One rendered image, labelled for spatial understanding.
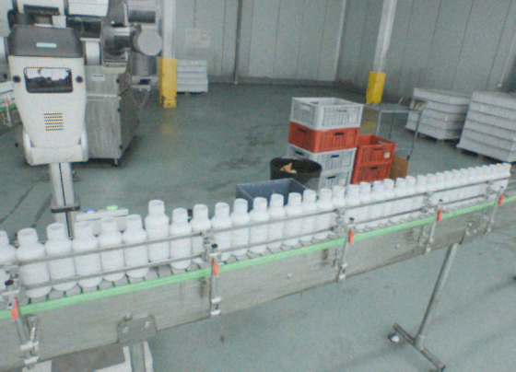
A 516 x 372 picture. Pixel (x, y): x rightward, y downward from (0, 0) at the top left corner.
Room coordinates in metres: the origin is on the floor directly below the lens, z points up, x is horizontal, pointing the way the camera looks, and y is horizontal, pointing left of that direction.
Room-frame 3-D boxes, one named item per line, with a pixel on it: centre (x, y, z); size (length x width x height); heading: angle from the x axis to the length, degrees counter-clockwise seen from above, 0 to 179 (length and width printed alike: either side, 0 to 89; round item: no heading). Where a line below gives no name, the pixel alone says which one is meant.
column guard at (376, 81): (10.78, -3.00, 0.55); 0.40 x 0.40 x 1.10; 30
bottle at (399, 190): (1.24, -0.51, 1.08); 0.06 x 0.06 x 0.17
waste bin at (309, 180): (2.90, -0.26, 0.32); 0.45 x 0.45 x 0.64
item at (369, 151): (3.96, -1.11, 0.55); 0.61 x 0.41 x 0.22; 123
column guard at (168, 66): (8.34, 2.41, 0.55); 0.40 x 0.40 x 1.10; 30
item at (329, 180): (3.52, -0.55, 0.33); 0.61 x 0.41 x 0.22; 126
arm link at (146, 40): (0.90, 0.32, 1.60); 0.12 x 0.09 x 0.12; 31
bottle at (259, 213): (0.95, 0.00, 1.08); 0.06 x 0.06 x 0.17
